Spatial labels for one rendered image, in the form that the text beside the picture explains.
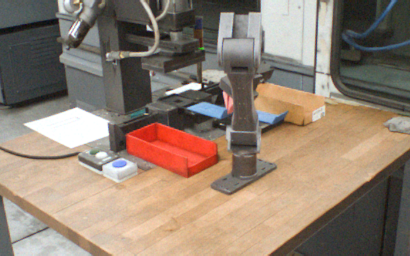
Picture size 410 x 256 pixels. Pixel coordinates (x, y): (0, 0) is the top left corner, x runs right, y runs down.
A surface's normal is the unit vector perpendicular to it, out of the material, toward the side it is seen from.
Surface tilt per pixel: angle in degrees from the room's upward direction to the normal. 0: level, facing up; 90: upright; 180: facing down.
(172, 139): 90
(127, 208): 0
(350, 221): 90
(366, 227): 90
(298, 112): 90
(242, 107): 115
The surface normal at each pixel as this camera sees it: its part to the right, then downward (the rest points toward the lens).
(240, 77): -0.15, 0.73
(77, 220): -0.04, -0.92
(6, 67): 0.68, 0.25
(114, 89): -0.69, 0.30
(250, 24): -0.15, -0.38
